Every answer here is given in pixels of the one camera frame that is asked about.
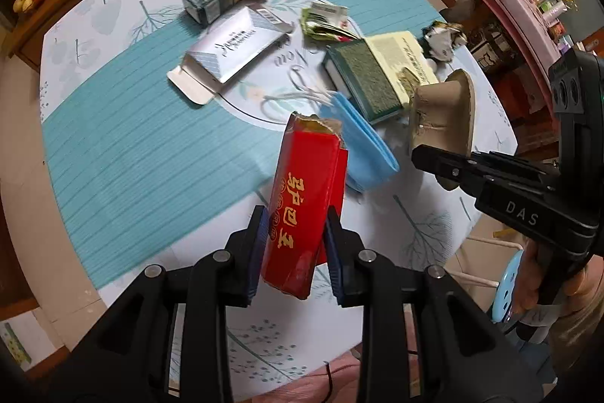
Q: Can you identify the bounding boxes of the green and cream box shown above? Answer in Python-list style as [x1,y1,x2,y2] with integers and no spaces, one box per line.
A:
[322,30,441,126]

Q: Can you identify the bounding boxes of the leaf print tablecloth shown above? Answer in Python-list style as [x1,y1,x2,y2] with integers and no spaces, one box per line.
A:
[39,0,520,401]

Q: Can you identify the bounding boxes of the blue face mask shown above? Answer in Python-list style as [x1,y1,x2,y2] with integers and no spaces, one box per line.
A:
[259,83,401,196]

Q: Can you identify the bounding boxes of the person's legs in pink pants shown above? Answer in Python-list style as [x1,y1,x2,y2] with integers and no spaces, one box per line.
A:
[233,353,360,403]

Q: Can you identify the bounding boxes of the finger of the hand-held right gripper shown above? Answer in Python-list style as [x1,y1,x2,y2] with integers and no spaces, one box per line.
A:
[471,152,560,177]
[410,145,497,193]

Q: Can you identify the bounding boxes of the open silver box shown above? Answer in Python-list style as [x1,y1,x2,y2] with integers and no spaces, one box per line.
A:
[166,4,296,107]

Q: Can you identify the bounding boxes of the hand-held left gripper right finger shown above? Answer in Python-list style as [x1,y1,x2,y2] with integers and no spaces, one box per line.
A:
[322,205,558,403]

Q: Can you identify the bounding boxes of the brown paper cup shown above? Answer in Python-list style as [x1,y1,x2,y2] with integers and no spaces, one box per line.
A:
[407,69,476,192]

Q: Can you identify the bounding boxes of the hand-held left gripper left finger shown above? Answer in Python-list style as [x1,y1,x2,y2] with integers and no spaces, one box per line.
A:
[45,205,271,403]

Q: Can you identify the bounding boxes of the person's right hand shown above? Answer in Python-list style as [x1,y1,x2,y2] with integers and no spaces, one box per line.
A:
[512,241,604,357]

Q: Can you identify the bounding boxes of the crumpled black white wrapper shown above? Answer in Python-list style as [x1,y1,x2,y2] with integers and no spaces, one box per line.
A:
[421,20,469,64]

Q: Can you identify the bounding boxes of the light blue plastic stool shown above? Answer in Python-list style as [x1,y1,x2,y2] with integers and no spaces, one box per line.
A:
[491,249,527,323]

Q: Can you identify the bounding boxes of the red cardboard box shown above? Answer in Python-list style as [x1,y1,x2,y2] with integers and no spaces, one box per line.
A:
[261,111,350,301]

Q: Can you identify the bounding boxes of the light green wrapper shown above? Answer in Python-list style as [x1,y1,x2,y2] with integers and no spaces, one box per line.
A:
[301,2,362,43]

